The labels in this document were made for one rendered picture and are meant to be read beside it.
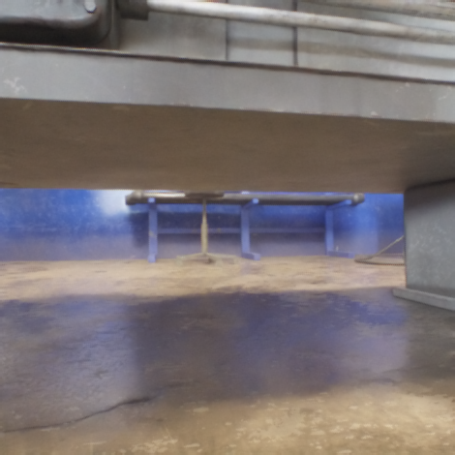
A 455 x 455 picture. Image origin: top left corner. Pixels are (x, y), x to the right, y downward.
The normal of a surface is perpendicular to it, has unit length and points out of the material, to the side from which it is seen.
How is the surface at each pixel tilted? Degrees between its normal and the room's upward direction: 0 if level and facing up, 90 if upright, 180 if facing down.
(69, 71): 90
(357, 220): 90
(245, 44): 90
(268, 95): 90
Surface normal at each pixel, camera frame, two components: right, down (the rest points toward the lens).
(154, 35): 0.18, -0.03
